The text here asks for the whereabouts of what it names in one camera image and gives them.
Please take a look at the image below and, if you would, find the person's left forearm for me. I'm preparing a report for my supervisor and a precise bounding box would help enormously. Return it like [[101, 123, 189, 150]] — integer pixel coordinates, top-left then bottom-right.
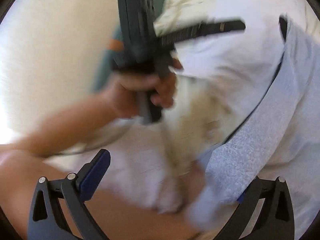
[[7, 90, 120, 153]]

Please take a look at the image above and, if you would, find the white cartoon print garment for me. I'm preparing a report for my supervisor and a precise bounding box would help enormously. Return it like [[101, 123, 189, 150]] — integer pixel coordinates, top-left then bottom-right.
[[42, 120, 208, 214]]

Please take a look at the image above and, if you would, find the person's left hand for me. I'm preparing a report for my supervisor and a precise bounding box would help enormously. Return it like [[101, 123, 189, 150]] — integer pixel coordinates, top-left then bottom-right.
[[105, 57, 184, 119]]

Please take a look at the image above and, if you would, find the grey sweatshirt with black sleeves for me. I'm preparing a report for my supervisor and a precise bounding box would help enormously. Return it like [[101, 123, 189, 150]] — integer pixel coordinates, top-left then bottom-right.
[[187, 15, 320, 240]]

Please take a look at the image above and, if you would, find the yellow bear print blanket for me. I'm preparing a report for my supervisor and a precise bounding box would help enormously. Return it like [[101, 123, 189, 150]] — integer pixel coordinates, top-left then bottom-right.
[[152, 0, 240, 175]]

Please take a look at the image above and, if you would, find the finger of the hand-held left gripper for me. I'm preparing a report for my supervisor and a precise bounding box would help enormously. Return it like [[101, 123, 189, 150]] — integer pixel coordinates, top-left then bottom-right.
[[155, 17, 247, 48]]

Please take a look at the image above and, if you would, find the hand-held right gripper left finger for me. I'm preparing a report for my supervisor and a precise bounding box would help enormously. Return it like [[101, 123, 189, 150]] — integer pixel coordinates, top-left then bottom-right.
[[27, 149, 112, 240]]

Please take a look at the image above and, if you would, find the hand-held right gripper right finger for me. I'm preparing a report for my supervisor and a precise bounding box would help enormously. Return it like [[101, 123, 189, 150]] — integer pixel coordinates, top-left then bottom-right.
[[215, 176, 295, 240]]

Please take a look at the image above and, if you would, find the teal padded headboard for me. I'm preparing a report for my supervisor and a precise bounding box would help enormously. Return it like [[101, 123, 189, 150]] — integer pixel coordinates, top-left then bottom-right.
[[91, 0, 170, 93]]

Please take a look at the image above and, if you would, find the white cartoon print t-shirt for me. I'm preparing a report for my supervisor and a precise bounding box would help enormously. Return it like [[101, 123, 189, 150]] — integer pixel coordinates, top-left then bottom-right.
[[172, 0, 308, 145]]

